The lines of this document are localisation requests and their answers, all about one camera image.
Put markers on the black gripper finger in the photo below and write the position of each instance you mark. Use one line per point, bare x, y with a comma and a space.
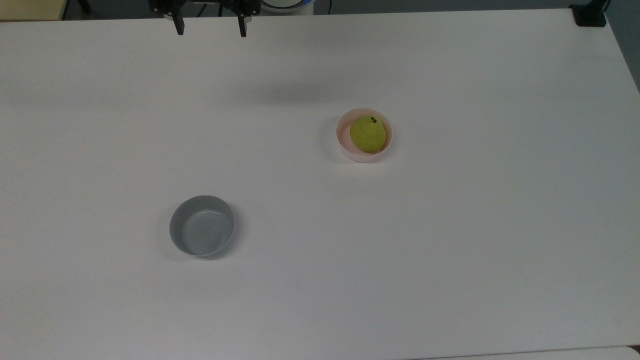
178, 25
242, 26

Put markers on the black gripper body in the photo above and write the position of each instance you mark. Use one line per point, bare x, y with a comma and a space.
205, 4

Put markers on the green pear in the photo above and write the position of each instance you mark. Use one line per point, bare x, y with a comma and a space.
369, 134

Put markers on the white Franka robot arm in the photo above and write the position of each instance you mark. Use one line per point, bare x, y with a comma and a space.
286, 5

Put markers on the pink plastic bowl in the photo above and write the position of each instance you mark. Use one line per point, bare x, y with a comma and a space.
345, 142

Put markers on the grey plastic bowl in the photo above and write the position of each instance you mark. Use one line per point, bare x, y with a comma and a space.
202, 227

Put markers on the wooden board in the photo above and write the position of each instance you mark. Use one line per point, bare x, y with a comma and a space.
30, 9

